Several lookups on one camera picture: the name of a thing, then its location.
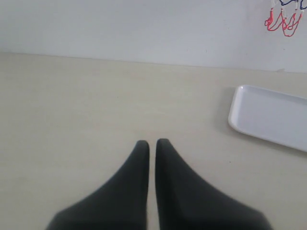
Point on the red white basketball net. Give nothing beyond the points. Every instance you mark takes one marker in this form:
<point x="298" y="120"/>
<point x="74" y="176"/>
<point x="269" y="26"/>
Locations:
<point x="285" y="15"/>

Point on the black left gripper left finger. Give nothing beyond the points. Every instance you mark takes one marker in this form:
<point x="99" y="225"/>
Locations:
<point x="120" y="204"/>

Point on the white plastic tray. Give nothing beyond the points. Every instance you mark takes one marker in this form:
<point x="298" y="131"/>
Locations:
<point x="269" y="115"/>

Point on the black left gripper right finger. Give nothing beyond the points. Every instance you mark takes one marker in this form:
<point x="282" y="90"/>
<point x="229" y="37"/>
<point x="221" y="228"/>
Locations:
<point x="187" y="202"/>

